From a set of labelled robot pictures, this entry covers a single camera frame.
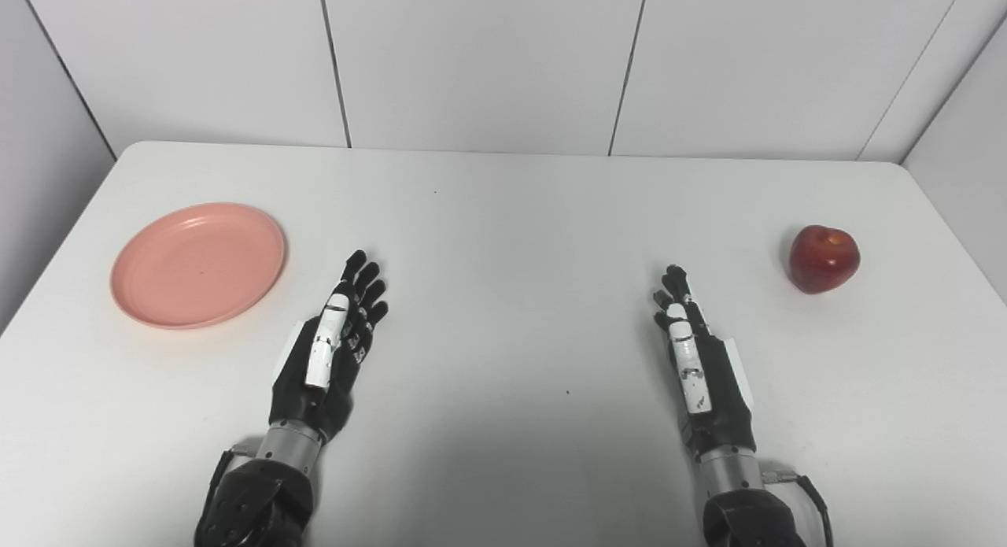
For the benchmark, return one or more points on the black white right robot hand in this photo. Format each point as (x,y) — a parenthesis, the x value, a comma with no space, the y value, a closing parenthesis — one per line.
(724,405)

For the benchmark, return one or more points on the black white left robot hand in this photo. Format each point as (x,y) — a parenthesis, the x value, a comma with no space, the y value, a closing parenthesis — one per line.
(334,389)

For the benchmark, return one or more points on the red apple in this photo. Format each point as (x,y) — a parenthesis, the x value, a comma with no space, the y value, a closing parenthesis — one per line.
(822,262)

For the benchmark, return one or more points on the pink round plate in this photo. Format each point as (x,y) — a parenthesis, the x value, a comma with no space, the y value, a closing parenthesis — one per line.
(197,265)

